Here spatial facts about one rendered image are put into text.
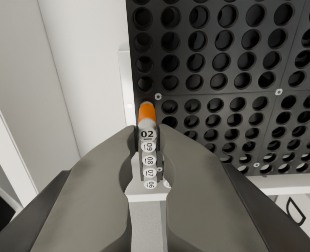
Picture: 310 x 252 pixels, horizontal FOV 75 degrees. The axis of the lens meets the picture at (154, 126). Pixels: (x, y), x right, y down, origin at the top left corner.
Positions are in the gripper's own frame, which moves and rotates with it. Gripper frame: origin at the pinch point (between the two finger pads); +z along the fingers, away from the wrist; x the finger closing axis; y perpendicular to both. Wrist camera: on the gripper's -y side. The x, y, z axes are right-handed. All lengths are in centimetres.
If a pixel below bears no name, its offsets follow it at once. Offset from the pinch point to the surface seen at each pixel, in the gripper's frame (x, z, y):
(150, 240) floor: -4, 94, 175
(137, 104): -0.7, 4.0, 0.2
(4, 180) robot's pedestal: -29.2, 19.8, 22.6
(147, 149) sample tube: -0.1, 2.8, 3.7
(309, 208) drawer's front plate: 21.2, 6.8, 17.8
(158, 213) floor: 4, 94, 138
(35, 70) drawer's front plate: -9.0, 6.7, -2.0
